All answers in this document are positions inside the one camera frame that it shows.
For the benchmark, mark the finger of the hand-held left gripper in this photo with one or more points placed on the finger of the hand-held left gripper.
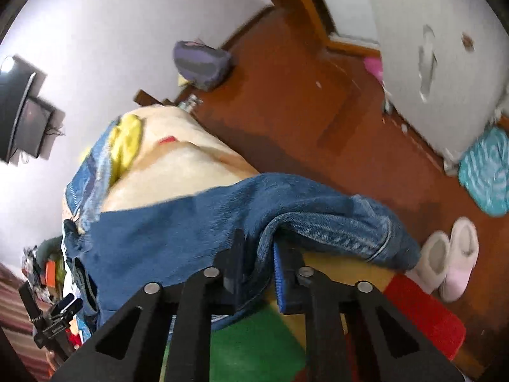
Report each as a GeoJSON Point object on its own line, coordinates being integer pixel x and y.
{"type": "Point", "coordinates": [70, 232]}

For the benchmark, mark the purple grey backpack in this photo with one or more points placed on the purple grey backpack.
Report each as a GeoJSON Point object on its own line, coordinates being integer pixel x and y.
{"type": "Point", "coordinates": [199, 63]}

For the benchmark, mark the white sticker wardrobe door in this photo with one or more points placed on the white sticker wardrobe door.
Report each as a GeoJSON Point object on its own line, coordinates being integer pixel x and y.
{"type": "Point", "coordinates": [457, 87]}

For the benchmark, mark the small wall monitor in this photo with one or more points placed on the small wall monitor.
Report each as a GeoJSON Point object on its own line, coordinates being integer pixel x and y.
{"type": "Point", "coordinates": [35, 127]}

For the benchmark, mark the yellow cloth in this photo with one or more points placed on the yellow cloth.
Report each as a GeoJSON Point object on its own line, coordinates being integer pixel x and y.
{"type": "Point", "coordinates": [127, 143]}

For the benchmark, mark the striped brown curtain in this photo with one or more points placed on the striped brown curtain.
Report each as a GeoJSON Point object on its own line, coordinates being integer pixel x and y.
{"type": "Point", "coordinates": [12, 306]}

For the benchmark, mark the wooden bed footboard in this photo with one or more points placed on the wooden bed footboard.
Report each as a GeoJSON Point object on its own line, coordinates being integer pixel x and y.
{"type": "Point", "coordinates": [145, 97]}

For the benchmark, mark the blue denim jacket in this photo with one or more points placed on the blue denim jacket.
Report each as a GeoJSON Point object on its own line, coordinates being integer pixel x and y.
{"type": "Point", "coordinates": [179, 238]}

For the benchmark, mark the orange box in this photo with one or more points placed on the orange box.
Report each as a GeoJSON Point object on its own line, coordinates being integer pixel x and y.
{"type": "Point", "coordinates": [51, 272]}

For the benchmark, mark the teal striped cloth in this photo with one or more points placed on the teal striped cloth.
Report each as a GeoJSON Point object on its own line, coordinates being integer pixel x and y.
{"type": "Point", "coordinates": [485, 171]}

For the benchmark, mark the small silver object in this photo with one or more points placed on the small silver object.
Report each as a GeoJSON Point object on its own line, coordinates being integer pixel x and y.
{"type": "Point", "coordinates": [189, 103]}

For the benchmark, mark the pink plastic object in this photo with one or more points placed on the pink plastic object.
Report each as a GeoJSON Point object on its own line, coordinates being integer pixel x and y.
{"type": "Point", "coordinates": [373, 65]}

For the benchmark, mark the white fluffy slipper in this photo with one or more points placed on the white fluffy slipper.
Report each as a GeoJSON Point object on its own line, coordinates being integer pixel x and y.
{"type": "Point", "coordinates": [431, 258]}

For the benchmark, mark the blue patchwork quilt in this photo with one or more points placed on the blue patchwork quilt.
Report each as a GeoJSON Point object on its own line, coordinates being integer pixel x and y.
{"type": "Point", "coordinates": [85, 183]}

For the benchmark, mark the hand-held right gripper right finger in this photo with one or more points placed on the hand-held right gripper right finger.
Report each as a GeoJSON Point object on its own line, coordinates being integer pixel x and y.
{"type": "Point", "coordinates": [284, 286]}

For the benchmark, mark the pile of clothes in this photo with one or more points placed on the pile of clothes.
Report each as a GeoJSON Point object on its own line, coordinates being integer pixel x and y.
{"type": "Point", "coordinates": [35, 256]}

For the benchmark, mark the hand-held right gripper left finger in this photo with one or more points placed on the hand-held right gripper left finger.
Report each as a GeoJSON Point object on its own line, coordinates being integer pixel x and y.
{"type": "Point", "coordinates": [234, 264]}

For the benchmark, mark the black wall television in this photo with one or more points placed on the black wall television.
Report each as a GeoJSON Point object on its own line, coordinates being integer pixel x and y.
{"type": "Point", "coordinates": [14, 99]}

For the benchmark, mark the wooden door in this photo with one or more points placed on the wooden door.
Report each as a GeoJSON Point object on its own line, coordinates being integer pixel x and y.
{"type": "Point", "coordinates": [302, 0]}

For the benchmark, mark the red yellow green blanket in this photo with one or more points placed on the red yellow green blanket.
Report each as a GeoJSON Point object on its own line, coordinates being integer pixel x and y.
{"type": "Point", "coordinates": [429, 314]}

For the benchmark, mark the cream fleece blanket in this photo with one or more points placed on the cream fleece blanket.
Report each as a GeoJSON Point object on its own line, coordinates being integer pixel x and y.
{"type": "Point", "coordinates": [179, 167]}

